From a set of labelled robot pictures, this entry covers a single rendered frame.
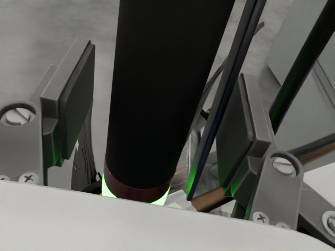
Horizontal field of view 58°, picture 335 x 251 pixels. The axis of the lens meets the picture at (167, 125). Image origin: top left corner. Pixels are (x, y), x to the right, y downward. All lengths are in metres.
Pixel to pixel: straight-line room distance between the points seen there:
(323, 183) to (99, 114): 1.93
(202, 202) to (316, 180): 0.38
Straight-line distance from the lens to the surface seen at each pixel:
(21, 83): 2.63
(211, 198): 0.24
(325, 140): 0.32
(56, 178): 1.95
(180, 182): 0.57
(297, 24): 3.18
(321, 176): 0.59
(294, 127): 1.54
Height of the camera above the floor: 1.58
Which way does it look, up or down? 43 degrees down
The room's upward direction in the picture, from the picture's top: 16 degrees clockwise
